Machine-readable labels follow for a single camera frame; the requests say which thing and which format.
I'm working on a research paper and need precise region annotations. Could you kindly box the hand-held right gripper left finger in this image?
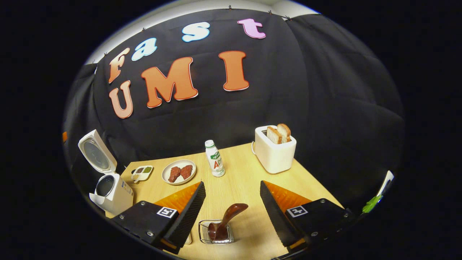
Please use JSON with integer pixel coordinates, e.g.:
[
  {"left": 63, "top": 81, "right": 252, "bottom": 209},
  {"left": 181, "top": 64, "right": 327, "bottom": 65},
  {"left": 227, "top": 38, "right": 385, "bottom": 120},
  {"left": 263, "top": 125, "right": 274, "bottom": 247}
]
[{"left": 111, "top": 181, "right": 206, "bottom": 254}]

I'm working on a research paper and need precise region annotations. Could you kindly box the toast bread slice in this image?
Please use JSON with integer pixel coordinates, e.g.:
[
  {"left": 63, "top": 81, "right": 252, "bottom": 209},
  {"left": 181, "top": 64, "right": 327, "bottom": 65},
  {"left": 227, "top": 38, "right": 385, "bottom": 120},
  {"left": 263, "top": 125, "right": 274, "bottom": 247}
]
[
  {"left": 277, "top": 123, "right": 291, "bottom": 143},
  {"left": 266, "top": 126, "right": 283, "bottom": 144}
]

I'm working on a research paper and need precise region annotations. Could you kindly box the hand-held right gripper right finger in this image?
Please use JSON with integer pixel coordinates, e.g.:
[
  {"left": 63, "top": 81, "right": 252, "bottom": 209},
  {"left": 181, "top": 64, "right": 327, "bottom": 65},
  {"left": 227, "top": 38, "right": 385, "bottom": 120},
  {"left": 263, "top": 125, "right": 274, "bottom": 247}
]
[{"left": 260, "top": 181, "right": 356, "bottom": 253}]

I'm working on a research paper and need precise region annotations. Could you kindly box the white drink bottle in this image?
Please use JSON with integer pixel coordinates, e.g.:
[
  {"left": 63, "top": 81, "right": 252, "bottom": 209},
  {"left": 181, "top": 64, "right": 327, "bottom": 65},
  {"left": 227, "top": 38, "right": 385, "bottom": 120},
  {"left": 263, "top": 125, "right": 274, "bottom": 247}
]
[{"left": 205, "top": 140, "right": 226, "bottom": 177}]

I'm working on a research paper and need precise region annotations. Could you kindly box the dark wooden spoon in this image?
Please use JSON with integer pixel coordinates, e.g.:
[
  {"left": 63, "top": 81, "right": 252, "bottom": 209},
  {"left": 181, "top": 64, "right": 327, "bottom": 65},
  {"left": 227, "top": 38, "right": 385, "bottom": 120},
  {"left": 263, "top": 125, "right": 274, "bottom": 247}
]
[{"left": 208, "top": 203, "right": 249, "bottom": 242}]

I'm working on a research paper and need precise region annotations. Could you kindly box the white toaster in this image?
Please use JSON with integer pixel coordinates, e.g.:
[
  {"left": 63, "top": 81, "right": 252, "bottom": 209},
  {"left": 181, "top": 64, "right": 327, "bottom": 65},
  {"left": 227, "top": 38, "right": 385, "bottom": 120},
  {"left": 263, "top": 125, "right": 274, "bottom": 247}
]
[{"left": 252, "top": 125, "right": 297, "bottom": 174}]

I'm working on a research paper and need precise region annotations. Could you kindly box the white rice cooker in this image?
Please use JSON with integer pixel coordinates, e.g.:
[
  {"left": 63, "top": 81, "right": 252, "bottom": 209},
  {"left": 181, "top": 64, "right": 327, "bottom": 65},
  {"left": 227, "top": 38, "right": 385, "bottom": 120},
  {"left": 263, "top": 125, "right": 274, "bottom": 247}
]
[{"left": 78, "top": 129, "right": 135, "bottom": 216}]

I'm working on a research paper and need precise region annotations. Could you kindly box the black backdrop cloth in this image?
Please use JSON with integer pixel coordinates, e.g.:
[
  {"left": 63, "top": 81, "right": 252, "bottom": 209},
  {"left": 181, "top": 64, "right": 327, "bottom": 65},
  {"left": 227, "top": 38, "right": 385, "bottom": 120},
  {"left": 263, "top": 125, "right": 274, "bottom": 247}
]
[{"left": 63, "top": 9, "right": 405, "bottom": 213}]

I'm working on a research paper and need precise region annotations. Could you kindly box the green and white object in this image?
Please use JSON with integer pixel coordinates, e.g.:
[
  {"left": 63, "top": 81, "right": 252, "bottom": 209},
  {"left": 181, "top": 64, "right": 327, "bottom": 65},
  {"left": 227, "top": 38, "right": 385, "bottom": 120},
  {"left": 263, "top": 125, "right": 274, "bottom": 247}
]
[{"left": 362, "top": 170, "right": 395, "bottom": 213}]

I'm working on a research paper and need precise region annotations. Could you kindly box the white round plate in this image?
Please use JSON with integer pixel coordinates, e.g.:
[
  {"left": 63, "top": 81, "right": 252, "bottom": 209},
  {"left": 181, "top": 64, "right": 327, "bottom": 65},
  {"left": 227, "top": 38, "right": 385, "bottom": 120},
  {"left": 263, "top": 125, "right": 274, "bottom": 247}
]
[{"left": 162, "top": 160, "right": 197, "bottom": 185}]

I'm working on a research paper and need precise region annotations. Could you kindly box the white compartment grain dish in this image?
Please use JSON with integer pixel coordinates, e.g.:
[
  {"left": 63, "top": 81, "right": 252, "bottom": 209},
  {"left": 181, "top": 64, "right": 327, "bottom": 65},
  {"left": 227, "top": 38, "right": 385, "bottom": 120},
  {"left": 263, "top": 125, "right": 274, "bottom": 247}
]
[{"left": 131, "top": 165, "right": 154, "bottom": 182}]

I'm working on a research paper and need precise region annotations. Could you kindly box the metal wire chopstick holder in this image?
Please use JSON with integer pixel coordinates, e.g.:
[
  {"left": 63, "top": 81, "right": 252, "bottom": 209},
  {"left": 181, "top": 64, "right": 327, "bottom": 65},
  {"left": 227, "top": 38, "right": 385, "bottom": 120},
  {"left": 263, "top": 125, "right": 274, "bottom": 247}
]
[{"left": 198, "top": 219, "right": 234, "bottom": 244}]

